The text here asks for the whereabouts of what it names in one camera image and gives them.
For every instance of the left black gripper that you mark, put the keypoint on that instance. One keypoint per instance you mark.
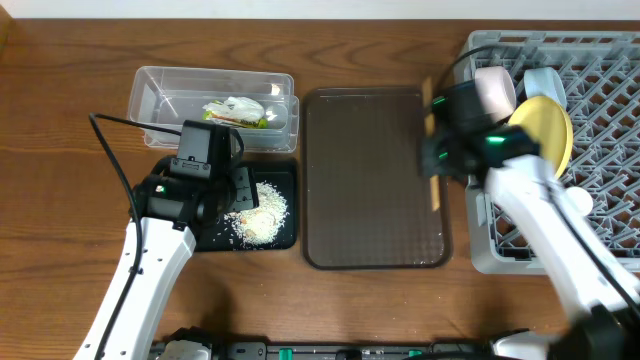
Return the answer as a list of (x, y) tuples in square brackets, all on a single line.
[(245, 189)]

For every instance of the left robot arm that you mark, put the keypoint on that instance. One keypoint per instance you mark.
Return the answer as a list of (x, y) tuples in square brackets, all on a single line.
[(183, 196)]

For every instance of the dark brown serving tray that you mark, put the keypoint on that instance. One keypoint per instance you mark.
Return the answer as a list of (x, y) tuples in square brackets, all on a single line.
[(368, 206)]

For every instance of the light blue bowl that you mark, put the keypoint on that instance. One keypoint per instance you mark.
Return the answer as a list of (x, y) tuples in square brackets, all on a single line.
[(545, 82)]

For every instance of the black plastic tray bin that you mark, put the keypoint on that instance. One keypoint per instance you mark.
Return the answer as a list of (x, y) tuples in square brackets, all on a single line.
[(283, 176)]

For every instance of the green snack wrapper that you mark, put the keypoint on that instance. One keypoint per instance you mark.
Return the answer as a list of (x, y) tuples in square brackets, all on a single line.
[(261, 124)]

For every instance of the pale green cup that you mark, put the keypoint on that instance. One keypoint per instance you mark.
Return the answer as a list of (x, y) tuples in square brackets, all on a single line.
[(581, 199)]

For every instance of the white napkin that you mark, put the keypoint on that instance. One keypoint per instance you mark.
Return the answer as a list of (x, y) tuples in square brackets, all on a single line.
[(236, 108)]

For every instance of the rice food scraps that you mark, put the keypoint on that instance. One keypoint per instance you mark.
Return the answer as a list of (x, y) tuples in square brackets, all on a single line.
[(260, 225)]

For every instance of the pink bowl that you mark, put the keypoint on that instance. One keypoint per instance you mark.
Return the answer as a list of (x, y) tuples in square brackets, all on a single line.
[(496, 91)]

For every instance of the grey dishwasher rack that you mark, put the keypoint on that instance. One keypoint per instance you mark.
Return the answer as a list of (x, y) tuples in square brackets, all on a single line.
[(600, 75)]

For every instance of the yellow plate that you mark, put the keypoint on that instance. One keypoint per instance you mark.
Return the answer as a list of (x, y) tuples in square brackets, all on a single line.
[(547, 123)]

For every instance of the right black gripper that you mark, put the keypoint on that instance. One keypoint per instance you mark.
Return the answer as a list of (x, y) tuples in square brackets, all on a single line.
[(430, 164)]

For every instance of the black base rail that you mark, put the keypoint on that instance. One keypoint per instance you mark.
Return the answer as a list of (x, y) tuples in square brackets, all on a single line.
[(260, 348)]

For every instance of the clear plastic bin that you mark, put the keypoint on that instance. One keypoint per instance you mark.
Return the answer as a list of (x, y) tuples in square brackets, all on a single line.
[(168, 96)]

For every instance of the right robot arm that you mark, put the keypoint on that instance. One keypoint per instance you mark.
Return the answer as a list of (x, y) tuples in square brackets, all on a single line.
[(599, 296)]

